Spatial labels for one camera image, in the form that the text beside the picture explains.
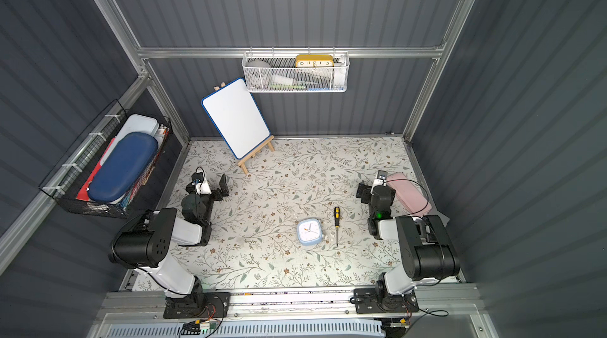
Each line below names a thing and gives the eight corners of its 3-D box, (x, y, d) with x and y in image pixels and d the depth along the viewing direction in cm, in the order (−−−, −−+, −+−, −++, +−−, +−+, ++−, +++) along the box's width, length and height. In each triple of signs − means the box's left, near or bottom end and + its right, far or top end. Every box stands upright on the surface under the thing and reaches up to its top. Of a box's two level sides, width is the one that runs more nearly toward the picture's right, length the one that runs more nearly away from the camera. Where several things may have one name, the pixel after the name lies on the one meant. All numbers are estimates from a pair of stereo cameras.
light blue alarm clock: (297, 245, 88) (296, 242, 85) (298, 222, 94) (297, 218, 91) (322, 245, 88) (322, 242, 85) (321, 222, 94) (321, 218, 91)
